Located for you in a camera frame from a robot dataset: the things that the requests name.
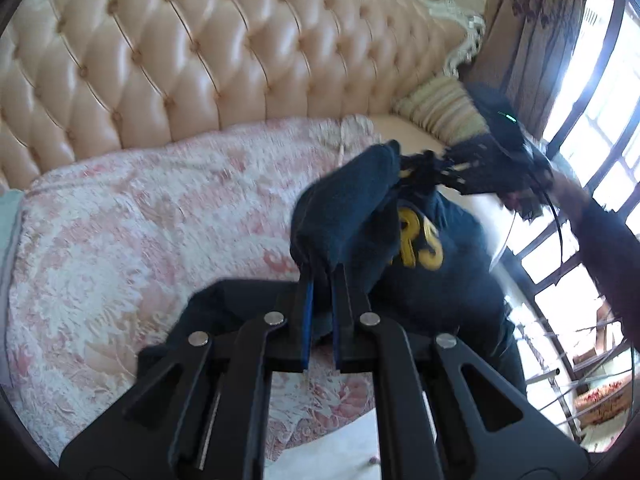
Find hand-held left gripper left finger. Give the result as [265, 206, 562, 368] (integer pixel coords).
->
[60, 265, 316, 480]

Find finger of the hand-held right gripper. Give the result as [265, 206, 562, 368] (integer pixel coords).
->
[400, 140, 483, 196]

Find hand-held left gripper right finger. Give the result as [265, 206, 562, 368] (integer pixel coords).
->
[330, 262, 591, 480]

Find navy sweatshirt with yellow print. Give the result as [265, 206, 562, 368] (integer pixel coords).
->
[137, 141, 528, 396]

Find person's right forearm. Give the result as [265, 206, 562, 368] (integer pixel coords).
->
[550, 170, 640, 356]

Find striped beige cushion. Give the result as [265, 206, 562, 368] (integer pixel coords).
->
[392, 75, 488, 148]

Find black window grille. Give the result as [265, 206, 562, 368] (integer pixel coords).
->
[500, 0, 640, 456]

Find carved white sofa trim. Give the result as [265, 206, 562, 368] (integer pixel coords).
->
[395, 0, 486, 78]

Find brown patterned curtain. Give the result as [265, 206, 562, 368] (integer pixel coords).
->
[460, 0, 593, 141]

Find pink floral bedspread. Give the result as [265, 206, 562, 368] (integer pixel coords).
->
[5, 115, 396, 461]

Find metal rod rack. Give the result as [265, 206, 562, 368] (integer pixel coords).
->
[515, 317, 640, 413]

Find red floral cushion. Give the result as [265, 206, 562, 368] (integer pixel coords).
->
[575, 379, 627, 413]

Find tufted beige leather headboard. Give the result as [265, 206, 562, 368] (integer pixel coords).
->
[0, 0, 486, 196]

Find light teal cloth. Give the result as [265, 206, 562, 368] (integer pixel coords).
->
[0, 190, 26, 311]

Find black cable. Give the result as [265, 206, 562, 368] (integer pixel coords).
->
[542, 180, 566, 268]

